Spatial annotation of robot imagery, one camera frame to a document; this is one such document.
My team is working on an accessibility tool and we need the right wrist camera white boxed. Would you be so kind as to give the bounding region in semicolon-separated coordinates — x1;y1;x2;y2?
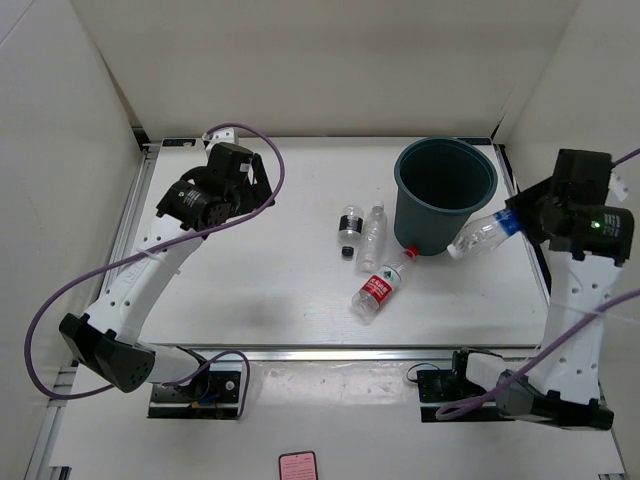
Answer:
609;173;629;203

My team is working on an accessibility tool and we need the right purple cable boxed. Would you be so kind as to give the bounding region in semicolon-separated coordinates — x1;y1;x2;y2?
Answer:
435;144;640;421

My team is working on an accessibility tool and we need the pink smartphone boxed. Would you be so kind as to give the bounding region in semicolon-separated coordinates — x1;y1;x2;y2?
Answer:
278;451;318;480

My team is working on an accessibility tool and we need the red label plastic bottle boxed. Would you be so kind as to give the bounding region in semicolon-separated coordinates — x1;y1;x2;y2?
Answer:
351;246;419;322

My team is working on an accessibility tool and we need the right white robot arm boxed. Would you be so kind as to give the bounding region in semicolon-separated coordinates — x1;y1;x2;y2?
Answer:
435;149;639;430

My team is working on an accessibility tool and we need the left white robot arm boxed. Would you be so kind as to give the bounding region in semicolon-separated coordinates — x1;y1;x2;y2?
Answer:
59;142;272;400

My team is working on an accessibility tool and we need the black label plastic bottle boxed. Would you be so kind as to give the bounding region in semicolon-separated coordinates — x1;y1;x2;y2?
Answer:
338;205;364;260

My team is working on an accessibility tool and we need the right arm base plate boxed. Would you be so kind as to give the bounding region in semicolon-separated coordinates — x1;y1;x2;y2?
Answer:
405;362;485;424

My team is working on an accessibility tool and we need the clear white cap bottle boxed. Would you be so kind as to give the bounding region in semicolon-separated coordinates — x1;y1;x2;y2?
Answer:
356;201;388;273

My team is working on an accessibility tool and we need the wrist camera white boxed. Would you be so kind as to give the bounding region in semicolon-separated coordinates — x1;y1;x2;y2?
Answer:
609;173;629;203
202;127;238;145

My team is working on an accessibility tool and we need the blue label plastic bottle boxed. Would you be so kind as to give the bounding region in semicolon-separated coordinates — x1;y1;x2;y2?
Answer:
446;208;522;260

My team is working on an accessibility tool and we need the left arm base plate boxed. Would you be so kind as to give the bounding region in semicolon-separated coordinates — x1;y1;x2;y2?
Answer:
147;350;251;421

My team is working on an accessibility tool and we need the aluminium table edge rail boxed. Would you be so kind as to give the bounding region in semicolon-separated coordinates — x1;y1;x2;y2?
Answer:
139;343;544;363

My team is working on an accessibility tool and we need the dark green plastic bin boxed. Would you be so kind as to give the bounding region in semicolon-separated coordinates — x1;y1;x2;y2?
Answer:
393;137;498;256

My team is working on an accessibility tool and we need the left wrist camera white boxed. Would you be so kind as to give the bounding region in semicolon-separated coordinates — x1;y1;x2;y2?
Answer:
202;127;238;145

